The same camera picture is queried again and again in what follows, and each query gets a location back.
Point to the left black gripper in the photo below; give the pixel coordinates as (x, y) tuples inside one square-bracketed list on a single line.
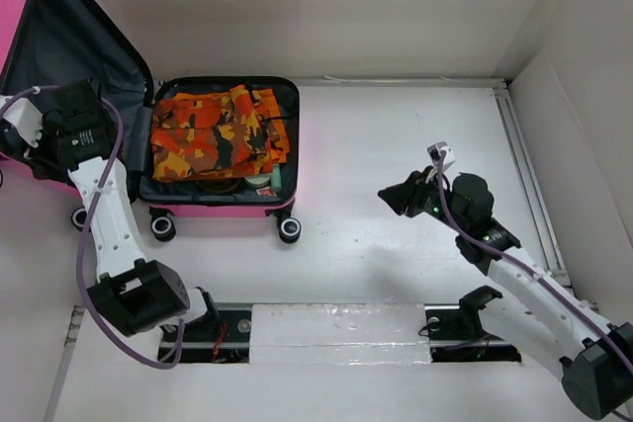
[(44, 160)]

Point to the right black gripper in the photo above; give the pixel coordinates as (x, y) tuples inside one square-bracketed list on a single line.
[(399, 196)]

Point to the pink hard-shell suitcase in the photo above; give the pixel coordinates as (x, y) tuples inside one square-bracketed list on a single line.
[(59, 42)]

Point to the round pale green jar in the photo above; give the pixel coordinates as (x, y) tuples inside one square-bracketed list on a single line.
[(258, 181)]

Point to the orange camouflage garment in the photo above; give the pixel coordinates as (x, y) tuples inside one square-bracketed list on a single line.
[(226, 135)]

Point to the green tube white cap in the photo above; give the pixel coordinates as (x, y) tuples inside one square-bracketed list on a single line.
[(276, 179)]

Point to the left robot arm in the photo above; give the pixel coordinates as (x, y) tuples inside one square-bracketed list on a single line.
[(131, 294)]

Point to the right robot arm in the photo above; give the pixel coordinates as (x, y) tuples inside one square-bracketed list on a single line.
[(589, 355)]

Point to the small red white packet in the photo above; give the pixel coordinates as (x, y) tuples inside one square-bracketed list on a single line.
[(266, 191)]

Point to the brown over-ear headphones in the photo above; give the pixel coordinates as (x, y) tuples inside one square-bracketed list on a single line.
[(219, 186)]

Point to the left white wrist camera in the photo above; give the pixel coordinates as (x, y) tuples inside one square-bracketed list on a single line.
[(25, 118)]

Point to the aluminium rail right side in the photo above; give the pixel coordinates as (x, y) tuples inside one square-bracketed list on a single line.
[(550, 255)]

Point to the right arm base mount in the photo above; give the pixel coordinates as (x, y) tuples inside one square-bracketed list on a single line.
[(455, 332)]

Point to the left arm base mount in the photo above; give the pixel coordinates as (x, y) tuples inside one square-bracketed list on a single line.
[(214, 333)]

